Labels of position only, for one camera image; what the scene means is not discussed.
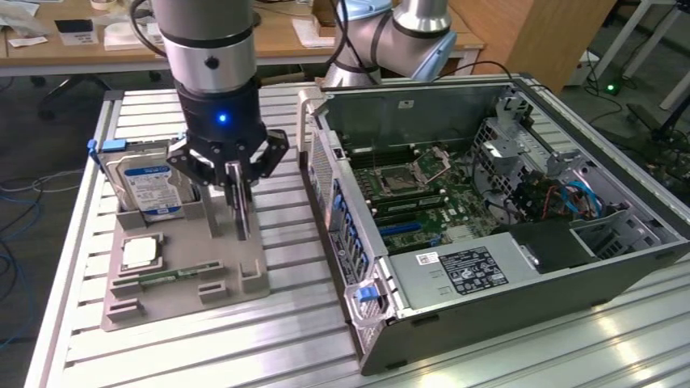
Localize blue expansion slot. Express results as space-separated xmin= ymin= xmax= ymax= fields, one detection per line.
xmin=379 ymin=223 xmax=424 ymax=238

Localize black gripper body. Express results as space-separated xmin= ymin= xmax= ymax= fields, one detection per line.
xmin=175 ymin=78 xmax=270 ymax=188

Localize green RAM stick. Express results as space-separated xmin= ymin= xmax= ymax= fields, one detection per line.
xmin=138 ymin=268 xmax=201 ymax=286

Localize CPU socket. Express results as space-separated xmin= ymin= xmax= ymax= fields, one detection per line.
xmin=377 ymin=165 xmax=430 ymax=196

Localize hard disk with blue caddy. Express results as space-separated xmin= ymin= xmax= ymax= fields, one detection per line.
xmin=86 ymin=137 xmax=202 ymax=224

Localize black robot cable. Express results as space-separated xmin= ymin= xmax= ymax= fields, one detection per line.
xmin=329 ymin=0 xmax=379 ymax=86
xmin=127 ymin=0 xmax=170 ymax=57

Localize silver metal disk bay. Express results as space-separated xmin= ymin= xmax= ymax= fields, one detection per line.
xmin=548 ymin=151 xmax=676 ymax=259

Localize metal socket cover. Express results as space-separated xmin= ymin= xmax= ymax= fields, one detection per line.
xmin=413 ymin=147 xmax=456 ymax=183

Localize white paper stack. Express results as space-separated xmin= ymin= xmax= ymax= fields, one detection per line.
xmin=291 ymin=18 xmax=337 ymax=50

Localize white box black label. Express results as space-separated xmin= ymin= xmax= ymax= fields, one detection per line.
xmin=54 ymin=19 xmax=99 ymax=46

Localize wooden cabinet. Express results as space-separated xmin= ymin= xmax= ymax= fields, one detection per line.
xmin=446 ymin=0 xmax=620 ymax=92

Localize clear plastic bag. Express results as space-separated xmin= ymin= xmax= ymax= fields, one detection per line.
xmin=0 ymin=0 xmax=51 ymax=34

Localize grey power supply unit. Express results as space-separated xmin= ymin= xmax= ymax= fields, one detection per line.
xmin=387 ymin=232 xmax=541 ymax=320

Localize grey floor cable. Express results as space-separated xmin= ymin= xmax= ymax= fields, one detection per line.
xmin=0 ymin=169 xmax=86 ymax=194

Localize black office chair base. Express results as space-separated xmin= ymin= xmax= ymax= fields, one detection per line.
xmin=31 ymin=70 xmax=163 ymax=120
xmin=625 ymin=103 xmax=690 ymax=171

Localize thin black cable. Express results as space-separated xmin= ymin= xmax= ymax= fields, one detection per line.
xmin=430 ymin=60 xmax=557 ymax=96

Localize grey plastic parts rack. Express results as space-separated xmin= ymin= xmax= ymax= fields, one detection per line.
xmin=101 ymin=183 xmax=270 ymax=333

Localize silver CPU chip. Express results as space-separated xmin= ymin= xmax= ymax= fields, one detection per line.
xmin=121 ymin=238 xmax=162 ymax=271

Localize brown cardboard box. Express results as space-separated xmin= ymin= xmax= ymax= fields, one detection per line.
xmin=311 ymin=0 xmax=339 ymax=27

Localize blue floor cable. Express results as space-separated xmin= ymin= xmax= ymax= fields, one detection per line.
xmin=0 ymin=193 xmax=44 ymax=352

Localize black RAM stick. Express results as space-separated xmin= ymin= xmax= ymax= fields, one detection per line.
xmin=371 ymin=195 xmax=448 ymax=216

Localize graphics card with metal bracket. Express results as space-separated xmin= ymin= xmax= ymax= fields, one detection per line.
xmin=223 ymin=160 xmax=255 ymax=243

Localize silver metal drive cage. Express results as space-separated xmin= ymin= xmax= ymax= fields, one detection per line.
xmin=469 ymin=93 xmax=557 ymax=195

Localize blue wire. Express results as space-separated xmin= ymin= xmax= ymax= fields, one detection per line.
xmin=560 ymin=180 xmax=604 ymax=219

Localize open dark grey PC case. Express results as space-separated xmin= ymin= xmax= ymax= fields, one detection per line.
xmin=297 ymin=72 xmax=690 ymax=377

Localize green motherboard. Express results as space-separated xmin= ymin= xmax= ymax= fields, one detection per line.
xmin=342 ymin=137 xmax=512 ymax=256

